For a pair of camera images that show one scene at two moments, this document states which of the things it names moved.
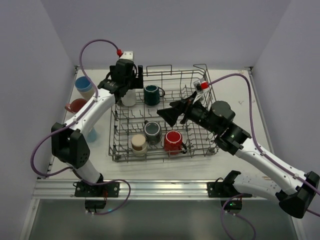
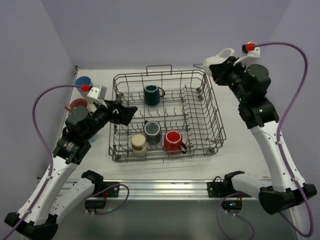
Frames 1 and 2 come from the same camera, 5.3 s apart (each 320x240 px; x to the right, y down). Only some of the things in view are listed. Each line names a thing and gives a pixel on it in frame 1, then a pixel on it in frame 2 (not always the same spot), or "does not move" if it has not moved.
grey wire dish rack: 139,132 does not move
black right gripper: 185,111 -> 219,71
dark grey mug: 153,132 does not move
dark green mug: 151,94 does not move
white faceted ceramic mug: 129,99 -> 213,60
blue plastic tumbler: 84,85 does not move
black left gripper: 136,77 -> 116,111
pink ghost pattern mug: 75,105 does not move
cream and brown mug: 139,144 does not move
